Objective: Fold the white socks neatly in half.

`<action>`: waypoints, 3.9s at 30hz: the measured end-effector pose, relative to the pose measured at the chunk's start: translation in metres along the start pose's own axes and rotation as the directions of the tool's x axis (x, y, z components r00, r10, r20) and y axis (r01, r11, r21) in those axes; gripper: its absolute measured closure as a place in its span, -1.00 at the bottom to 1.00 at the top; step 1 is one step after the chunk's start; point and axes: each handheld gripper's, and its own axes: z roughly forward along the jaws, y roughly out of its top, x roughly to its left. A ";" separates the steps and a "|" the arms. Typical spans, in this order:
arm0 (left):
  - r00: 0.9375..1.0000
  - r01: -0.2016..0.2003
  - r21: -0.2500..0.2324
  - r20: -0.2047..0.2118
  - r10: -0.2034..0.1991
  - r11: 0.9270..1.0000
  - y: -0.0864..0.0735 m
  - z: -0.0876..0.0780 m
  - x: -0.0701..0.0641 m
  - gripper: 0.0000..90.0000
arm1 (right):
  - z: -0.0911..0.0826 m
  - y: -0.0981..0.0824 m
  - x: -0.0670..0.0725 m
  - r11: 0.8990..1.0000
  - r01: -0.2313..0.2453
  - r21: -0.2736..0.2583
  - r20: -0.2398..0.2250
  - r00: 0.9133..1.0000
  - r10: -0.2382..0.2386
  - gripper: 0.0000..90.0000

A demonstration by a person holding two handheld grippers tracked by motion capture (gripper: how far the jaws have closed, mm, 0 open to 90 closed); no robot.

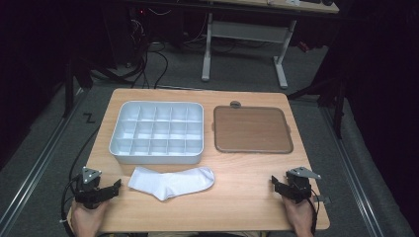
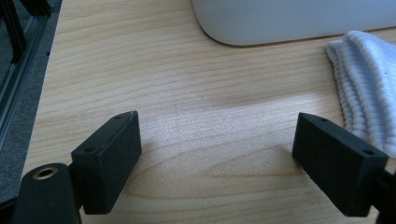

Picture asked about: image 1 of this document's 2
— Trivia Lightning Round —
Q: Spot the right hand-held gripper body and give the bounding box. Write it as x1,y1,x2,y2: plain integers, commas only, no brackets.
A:
284,166,322,204

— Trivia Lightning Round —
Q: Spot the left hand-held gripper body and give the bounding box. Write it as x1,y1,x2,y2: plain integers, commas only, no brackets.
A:
73,166,114,210

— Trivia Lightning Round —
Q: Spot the white sock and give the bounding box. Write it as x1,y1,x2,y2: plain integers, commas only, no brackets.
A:
127,165,216,202

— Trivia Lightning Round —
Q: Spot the white divided storage box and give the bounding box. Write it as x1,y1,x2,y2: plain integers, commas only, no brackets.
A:
108,100,206,166

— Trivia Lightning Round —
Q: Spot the person's left hand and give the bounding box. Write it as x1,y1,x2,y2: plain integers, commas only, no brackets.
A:
70,198,111,237

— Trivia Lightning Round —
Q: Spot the person's right hand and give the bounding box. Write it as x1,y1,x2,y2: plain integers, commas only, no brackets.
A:
282,195,316,237

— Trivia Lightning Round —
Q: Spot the brown wooden box lid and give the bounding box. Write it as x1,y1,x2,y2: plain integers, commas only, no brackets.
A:
212,105,294,155

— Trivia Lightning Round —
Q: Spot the dark metal stand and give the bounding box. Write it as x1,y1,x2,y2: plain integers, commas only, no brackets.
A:
286,74,351,140
61,58,95,119

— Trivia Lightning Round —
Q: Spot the dark computer case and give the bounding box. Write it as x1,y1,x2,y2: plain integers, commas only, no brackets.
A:
101,5,148,69

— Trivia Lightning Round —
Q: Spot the desk with white legs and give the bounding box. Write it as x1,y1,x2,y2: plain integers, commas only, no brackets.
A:
125,0,341,90

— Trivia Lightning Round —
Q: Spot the left hand-held gripper cable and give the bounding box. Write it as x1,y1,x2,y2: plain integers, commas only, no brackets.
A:
60,175,83,237

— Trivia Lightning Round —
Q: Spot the hand-held gripper cable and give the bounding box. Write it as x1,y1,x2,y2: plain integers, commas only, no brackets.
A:
305,188,321,235
60,175,83,237

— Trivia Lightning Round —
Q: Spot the right hand-held gripper cable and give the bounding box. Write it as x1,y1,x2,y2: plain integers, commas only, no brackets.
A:
305,188,321,235

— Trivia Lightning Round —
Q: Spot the black floor cable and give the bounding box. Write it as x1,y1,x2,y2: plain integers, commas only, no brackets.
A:
68,126,101,182

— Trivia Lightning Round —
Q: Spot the metal floor rail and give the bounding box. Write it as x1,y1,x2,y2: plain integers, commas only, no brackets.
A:
319,106,385,237
0,88,87,233

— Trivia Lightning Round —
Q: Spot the bundle of black cables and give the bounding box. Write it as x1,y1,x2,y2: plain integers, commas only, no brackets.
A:
128,18,170,90

